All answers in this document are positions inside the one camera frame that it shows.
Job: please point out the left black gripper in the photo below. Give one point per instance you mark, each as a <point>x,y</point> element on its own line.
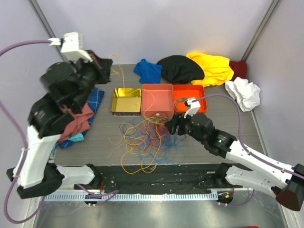
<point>104,66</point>

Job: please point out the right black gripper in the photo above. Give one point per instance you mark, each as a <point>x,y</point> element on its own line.
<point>178,119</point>

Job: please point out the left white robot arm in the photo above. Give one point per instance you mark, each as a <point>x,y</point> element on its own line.
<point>69,85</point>

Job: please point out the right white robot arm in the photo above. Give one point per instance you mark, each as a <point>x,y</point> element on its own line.
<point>281,181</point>

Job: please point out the salmon pink plastic box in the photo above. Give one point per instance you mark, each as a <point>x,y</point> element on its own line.
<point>157,100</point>

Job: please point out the orange plastic box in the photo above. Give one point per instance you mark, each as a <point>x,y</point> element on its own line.
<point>186,91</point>

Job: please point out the gold metal tin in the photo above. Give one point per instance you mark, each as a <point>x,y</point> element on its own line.
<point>126,102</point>

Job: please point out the black cloth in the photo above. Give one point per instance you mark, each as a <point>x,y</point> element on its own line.
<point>178,69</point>

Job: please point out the salmon red cloth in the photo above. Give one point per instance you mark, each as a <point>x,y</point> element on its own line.
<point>79,124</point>

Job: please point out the yellow cloth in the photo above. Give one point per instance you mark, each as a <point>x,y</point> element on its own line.
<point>216,69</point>

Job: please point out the teal cloth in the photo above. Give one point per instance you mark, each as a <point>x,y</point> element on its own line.
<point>77,138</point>

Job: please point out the white cloth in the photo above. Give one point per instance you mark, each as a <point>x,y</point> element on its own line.
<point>244,92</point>

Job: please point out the dark red cloth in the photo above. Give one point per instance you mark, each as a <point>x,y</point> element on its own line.
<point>239,68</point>

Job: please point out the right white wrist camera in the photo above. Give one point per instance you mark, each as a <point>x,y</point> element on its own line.
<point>192,105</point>

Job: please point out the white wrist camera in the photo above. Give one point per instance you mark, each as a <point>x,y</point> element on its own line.
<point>192,105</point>
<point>71,46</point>

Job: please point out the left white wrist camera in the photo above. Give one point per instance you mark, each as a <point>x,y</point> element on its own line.
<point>71,46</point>

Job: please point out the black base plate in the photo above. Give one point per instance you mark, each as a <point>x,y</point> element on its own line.
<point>164,179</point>

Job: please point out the white slotted cable duct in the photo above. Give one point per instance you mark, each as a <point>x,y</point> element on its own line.
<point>84,196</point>

